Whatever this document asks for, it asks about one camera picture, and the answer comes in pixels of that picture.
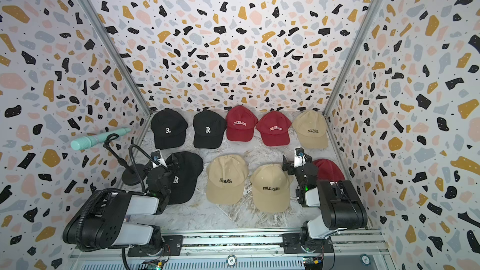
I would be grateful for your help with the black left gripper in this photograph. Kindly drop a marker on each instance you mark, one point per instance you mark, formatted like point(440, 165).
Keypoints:
point(150, 171)

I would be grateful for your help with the red cap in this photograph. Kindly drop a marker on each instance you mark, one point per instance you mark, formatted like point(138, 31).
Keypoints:
point(273, 128)
point(241, 124)
point(328, 170)

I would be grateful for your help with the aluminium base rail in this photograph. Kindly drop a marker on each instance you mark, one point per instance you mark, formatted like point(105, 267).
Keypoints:
point(247, 249)

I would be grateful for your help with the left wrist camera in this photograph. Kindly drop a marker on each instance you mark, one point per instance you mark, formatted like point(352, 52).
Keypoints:
point(158, 159)

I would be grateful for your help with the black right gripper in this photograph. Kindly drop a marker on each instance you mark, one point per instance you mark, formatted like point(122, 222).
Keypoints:
point(289, 165)

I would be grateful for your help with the beige cap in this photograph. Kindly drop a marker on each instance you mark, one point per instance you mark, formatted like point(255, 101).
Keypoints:
point(226, 176)
point(311, 130)
point(271, 188)

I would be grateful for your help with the black cap far left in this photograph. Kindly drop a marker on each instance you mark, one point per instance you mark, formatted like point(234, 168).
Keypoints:
point(169, 129)

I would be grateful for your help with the mint green microphone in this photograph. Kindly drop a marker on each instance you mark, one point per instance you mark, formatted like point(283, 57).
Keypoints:
point(87, 142)

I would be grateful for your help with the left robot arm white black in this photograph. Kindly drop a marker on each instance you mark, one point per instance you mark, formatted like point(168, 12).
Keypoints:
point(101, 222)

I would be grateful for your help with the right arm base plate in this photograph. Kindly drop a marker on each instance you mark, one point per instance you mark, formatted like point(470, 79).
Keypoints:
point(298, 243)

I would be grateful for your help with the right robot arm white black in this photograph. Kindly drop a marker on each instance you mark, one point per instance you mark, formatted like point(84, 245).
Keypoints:
point(322, 185)

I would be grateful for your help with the black cap front left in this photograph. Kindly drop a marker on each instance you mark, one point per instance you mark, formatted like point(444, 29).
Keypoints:
point(186, 168)

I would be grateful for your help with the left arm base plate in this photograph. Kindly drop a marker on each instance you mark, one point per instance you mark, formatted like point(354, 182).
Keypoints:
point(168, 245)

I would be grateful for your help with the black cap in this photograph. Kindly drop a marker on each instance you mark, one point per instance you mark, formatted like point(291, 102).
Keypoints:
point(186, 168)
point(169, 129)
point(209, 128)

